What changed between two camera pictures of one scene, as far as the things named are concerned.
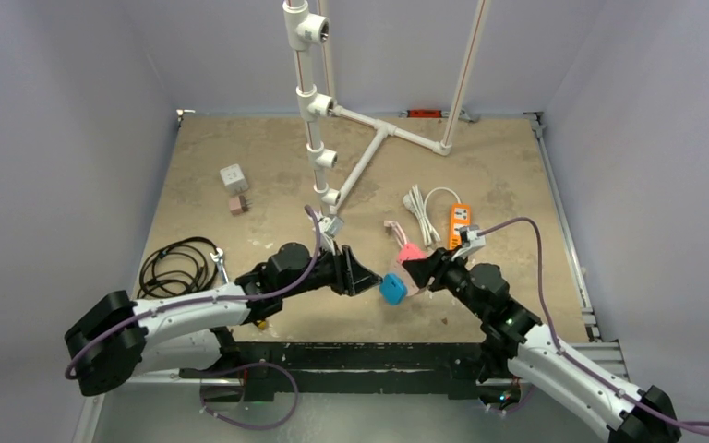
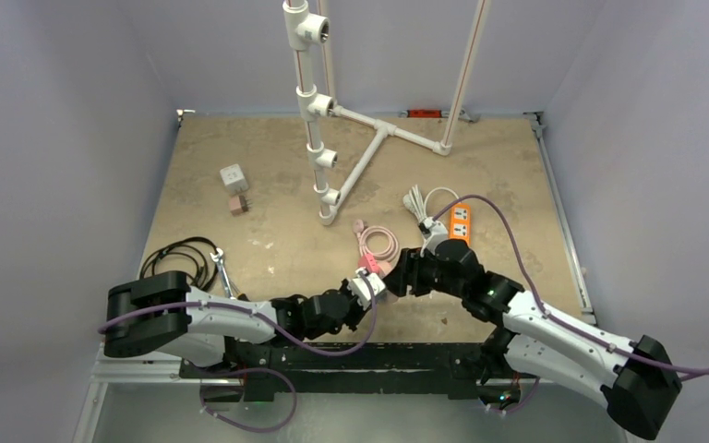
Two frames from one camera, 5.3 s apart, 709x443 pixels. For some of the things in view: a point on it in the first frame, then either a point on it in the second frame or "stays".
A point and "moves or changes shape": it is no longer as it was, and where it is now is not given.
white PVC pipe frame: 311,34 stays
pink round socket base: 411,284 moves or changes shape
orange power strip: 460,217 stays
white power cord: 414,201 stays
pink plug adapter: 410,251 moves or changes shape
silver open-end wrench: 218,258 stays
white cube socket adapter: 233,177 stays
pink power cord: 397,231 → 363,234
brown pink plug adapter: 237,205 stays
